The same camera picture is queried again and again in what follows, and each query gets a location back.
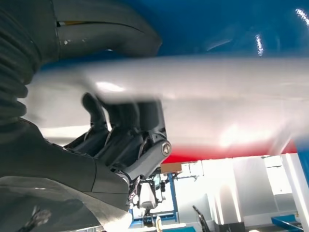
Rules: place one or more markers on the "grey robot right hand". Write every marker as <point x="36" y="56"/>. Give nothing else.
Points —
<point x="60" y="166"/>

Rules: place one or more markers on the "clear plastic film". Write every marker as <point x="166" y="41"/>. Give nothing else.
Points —
<point x="113" y="221"/>

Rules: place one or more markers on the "brown cardboard box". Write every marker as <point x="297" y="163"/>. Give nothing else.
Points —
<point x="171" y="168"/>

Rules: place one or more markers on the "black angled object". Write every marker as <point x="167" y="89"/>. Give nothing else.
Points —
<point x="201" y="221"/>

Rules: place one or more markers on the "red barrier belt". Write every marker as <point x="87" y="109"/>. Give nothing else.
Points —
<point x="217" y="155"/>

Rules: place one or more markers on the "blue table surface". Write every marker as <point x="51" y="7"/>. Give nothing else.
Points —
<point x="285" y="222"/>

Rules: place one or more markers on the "blue metal frame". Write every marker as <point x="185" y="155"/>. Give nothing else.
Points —
<point x="172" y="198"/>

